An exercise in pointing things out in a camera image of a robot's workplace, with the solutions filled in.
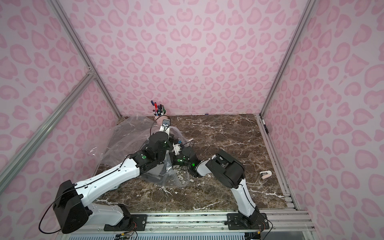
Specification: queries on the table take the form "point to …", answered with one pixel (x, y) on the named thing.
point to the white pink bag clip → (265, 174)
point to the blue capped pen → (152, 103)
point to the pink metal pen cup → (159, 113)
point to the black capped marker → (160, 106)
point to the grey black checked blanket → (154, 173)
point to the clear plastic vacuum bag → (128, 136)
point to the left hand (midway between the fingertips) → (166, 128)
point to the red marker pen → (156, 108)
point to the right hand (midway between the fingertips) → (158, 160)
